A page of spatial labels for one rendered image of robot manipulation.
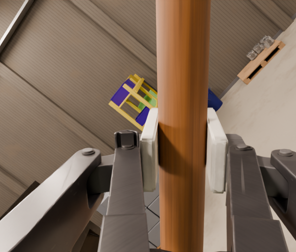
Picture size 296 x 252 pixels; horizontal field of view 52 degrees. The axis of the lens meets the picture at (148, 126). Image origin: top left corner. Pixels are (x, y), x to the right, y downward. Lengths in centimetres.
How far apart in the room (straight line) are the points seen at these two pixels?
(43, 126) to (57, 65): 176
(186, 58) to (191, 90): 2
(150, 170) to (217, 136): 4
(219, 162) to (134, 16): 781
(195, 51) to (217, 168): 6
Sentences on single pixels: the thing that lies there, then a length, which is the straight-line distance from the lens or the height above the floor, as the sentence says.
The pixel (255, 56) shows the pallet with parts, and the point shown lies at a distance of 776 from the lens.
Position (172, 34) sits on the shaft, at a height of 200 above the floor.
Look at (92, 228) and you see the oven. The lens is 214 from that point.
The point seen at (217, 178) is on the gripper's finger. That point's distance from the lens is 16.
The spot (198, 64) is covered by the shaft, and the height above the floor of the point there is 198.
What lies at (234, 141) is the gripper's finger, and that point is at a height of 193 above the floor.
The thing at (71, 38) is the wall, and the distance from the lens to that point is 827.
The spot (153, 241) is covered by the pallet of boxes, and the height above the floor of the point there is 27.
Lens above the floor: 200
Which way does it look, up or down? 7 degrees down
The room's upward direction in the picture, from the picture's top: 51 degrees counter-clockwise
